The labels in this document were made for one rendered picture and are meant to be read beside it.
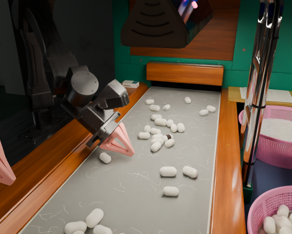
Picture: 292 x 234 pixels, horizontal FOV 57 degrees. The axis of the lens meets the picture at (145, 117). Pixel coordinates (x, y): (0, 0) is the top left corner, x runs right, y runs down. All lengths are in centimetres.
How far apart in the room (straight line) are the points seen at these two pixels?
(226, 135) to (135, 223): 36
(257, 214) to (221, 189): 7
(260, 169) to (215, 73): 43
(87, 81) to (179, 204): 30
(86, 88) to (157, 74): 57
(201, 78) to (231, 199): 63
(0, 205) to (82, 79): 27
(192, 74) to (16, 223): 79
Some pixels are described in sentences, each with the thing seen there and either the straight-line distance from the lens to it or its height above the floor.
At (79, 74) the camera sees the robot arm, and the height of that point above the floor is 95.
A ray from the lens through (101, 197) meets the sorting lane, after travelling 55.
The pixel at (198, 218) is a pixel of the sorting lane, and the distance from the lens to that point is 51.
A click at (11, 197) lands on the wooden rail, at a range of 56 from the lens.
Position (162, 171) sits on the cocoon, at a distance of 59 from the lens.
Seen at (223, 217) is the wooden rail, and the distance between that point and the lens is 49.
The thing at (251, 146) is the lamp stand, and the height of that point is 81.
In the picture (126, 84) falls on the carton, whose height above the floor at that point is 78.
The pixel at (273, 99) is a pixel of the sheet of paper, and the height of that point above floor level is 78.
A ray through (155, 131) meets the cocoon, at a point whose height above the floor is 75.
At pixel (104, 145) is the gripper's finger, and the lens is 64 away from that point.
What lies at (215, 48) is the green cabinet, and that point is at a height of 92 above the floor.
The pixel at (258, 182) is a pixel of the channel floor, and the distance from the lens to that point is 75.
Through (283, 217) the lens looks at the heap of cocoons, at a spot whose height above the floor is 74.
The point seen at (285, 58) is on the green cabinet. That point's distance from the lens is 114.
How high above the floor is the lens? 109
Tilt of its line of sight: 23 degrees down
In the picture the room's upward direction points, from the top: straight up
